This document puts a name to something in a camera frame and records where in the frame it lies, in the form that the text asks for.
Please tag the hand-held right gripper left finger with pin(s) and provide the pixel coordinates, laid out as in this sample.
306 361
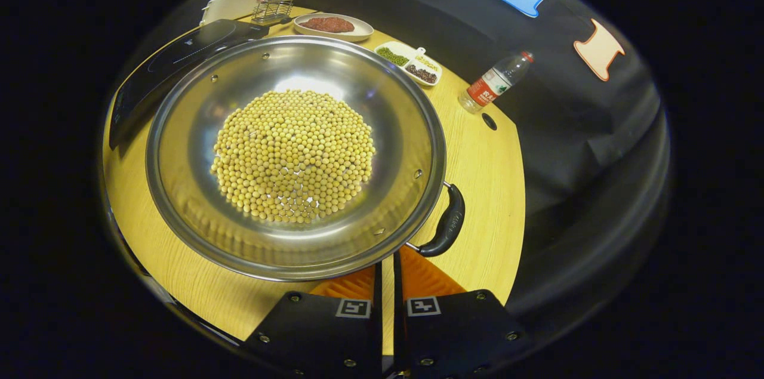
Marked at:
316 331

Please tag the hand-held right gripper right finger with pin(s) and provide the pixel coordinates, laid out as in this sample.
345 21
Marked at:
459 331

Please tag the pile of yellow soybeans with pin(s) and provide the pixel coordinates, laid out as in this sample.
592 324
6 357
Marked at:
292 155

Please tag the stainless steel pot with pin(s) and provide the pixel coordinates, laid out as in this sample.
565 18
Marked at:
191 128

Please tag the black induction cooktop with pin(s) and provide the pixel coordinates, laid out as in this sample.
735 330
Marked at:
179 56

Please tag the black backdrop cloth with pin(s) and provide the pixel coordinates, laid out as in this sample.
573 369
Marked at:
567 146

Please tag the plastic bottle with red label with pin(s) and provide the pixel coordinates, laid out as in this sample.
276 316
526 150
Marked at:
492 85

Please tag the dark red beans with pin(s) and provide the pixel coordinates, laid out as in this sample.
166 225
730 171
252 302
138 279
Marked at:
421 74

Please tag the small yellow beans portion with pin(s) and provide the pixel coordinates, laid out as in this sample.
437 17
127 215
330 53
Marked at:
428 61

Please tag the white divided dish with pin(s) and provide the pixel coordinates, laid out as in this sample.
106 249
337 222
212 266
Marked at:
409 59

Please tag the green mung beans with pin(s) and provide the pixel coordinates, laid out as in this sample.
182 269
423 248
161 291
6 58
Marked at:
392 56

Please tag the white round plate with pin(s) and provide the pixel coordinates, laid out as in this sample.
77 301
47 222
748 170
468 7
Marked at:
361 33

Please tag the red meat slices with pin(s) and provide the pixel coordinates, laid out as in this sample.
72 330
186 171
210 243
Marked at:
327 24

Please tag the white toaster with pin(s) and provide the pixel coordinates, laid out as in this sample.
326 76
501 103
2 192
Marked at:
233 5

